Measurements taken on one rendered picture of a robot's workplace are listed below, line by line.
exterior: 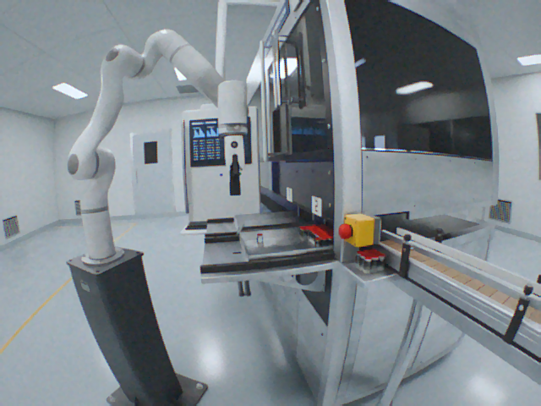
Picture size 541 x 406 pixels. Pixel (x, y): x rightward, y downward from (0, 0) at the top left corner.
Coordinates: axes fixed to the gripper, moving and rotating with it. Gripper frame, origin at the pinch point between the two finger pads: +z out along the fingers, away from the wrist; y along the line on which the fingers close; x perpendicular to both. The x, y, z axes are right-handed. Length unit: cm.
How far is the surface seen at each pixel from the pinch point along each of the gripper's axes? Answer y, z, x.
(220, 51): 95, -89, 2
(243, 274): -10.7, 22.2, 0.1
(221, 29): 94, -109, 2
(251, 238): 19.6, 21.3, -6.6
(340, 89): -12.6, -27.6, -28.5
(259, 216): 54, 21, -16
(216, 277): -11.0, 22.5, 7.3
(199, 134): 90, -27, 16
